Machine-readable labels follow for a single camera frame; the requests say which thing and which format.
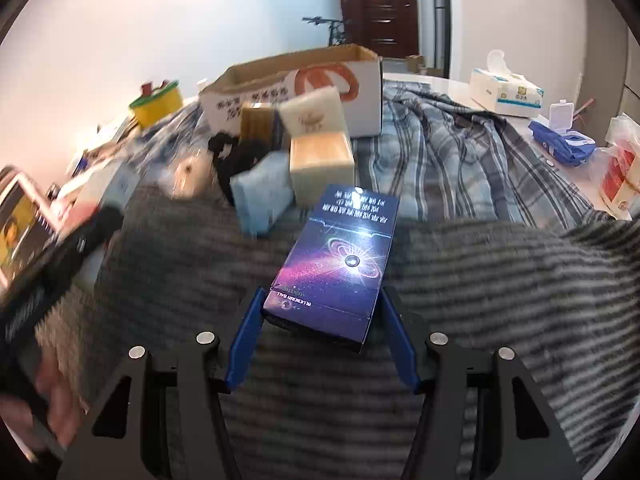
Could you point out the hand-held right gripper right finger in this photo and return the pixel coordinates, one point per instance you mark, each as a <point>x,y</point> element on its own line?
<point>400,345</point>

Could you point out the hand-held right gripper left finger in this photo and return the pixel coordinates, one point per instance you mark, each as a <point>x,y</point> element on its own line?
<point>245,340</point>

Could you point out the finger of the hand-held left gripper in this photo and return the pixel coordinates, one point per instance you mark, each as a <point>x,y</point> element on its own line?
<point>102,227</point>

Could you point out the purple galaxy print box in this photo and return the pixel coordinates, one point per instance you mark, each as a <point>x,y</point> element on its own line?
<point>340,255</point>

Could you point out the light blue packet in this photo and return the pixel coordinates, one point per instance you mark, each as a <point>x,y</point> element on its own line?
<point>260,190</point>

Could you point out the brown box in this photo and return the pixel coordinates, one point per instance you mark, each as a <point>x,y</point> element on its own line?
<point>255,122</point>

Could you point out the beige cube box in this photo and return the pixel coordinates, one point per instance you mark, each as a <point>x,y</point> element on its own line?
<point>320,165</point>

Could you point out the cardboard box with orange logo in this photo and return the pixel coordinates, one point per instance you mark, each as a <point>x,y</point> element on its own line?
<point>250,95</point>

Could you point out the white packet with logo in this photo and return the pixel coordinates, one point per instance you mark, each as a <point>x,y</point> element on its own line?
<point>312,112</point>

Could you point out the person's left hand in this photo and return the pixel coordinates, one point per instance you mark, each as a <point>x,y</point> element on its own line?
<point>62,400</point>

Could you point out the pile of small white boxes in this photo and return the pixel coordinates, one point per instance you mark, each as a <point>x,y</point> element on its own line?
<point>100,160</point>

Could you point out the pink-cased tablet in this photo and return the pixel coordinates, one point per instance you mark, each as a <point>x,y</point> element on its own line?
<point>20,230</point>

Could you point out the beige round object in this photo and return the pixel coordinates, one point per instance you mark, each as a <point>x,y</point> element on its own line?
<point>192,175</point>

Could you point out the grey striped blanket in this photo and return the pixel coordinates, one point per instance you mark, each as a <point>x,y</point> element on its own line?
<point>500,285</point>

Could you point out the yellow round container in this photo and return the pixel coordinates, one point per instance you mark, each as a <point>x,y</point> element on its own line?
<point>155,107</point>

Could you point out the blue plaid shirt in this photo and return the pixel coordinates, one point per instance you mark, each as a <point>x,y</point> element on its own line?
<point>450,160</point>

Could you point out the blue wet wipes pack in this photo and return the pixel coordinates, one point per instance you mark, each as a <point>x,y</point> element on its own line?
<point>560,145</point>

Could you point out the white tissue pack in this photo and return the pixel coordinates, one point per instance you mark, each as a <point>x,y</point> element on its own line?
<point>505,92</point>

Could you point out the clear plastic bag red box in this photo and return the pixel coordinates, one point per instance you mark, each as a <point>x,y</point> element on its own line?
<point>620,175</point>

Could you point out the small cardboard floor box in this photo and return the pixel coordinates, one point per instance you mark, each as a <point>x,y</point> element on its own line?
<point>415,63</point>

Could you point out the thin red rods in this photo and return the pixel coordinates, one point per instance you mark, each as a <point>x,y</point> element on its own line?
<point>583,108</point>

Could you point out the black bicycle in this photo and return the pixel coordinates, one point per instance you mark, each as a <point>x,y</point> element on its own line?
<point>335,32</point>

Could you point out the black framed glass door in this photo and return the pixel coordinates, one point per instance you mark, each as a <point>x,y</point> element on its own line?
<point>440,15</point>

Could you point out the dark brown door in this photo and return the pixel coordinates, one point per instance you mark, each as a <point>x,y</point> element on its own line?
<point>385,0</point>

